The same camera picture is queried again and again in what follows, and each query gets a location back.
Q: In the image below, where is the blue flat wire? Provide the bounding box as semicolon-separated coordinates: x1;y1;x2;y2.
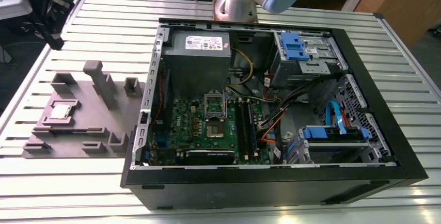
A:
325;100;348;135

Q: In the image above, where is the wooden cabinet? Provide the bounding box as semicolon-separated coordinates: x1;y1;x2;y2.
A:
355;0;441;52

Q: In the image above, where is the blue VGA port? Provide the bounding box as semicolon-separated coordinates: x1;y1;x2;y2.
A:
156;134;169;149

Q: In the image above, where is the CPU socket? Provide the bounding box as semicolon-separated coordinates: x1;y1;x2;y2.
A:
206;119;231;139

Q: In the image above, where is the thin metal locking lever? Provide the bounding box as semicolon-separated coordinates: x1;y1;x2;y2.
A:
224;89;231;119

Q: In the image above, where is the black graphics card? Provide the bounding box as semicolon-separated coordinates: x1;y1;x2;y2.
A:
176;148;239;166

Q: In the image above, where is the grey metal drive cage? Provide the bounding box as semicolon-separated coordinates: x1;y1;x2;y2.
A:
271;30;348;80

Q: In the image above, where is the orange wire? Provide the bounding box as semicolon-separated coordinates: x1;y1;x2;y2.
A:
260;120;288;144

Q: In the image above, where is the blue plastic drive latch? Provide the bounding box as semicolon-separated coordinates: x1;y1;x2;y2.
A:
281;31;312;61

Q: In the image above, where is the hard disk in blue carrier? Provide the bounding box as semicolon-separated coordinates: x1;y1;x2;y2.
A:
300;126;372;143

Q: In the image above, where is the grey metal disk bay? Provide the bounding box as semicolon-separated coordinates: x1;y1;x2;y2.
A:
283;125;394;167

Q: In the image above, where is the grey power supply unit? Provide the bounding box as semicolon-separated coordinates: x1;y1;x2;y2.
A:
161;30;232;100

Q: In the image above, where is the black PC case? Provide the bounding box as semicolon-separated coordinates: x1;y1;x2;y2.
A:
120;17;430;211

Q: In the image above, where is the silver square CPU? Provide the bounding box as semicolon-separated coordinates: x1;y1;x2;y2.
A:
49;104;74;120

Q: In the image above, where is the grey parts rack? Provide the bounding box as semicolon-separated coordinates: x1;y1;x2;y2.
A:
21;60;148;159

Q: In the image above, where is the metal socket cover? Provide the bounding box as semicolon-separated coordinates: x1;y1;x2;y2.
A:
205;89;229;119

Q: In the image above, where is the green motherboard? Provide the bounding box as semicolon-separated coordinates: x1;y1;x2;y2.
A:
152;97;273;165

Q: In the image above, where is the yellow wire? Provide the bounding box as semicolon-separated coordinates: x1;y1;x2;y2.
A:
228;47;255;87

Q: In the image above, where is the black RAM slot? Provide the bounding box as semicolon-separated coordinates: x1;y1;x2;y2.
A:
244;99;256;158
236;98;251;159

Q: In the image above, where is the black wire bundle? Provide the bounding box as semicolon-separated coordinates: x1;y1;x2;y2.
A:
259;75;345;129

